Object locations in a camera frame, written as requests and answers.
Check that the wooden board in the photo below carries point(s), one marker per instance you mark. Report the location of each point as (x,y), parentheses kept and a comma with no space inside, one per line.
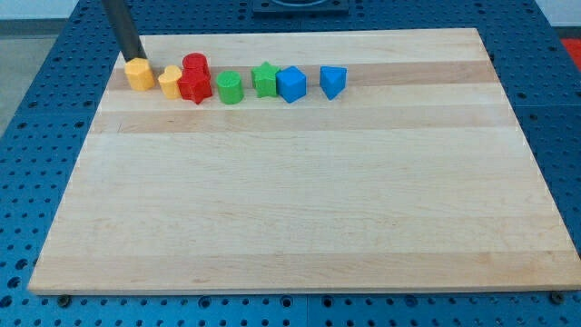
(417,177)

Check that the green star block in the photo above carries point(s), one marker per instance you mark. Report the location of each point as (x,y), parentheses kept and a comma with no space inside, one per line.
(264,80)

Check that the red star block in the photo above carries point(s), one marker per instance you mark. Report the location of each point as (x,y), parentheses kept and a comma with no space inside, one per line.
(195,85)

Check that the yellow pentagon block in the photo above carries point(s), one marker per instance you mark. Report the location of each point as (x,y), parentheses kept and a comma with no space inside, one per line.
(139,74)

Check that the yellow heart block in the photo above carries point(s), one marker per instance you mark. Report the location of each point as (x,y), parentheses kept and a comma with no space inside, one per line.
(168,81)

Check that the blue triangle block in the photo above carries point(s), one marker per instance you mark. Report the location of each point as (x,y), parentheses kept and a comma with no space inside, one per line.
(333,80)

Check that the blue cube block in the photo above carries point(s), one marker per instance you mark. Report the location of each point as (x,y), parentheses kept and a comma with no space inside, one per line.
(291,84)

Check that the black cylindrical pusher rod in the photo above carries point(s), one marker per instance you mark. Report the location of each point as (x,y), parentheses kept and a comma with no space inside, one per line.
(124,29)

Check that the green cylinder block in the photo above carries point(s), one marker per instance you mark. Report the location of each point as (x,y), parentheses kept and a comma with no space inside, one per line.
(230,87)

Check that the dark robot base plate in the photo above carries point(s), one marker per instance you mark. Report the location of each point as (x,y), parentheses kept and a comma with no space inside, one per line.
(299,7)

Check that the red cylinder block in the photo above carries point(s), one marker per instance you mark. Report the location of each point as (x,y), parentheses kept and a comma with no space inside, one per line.
(196,62)

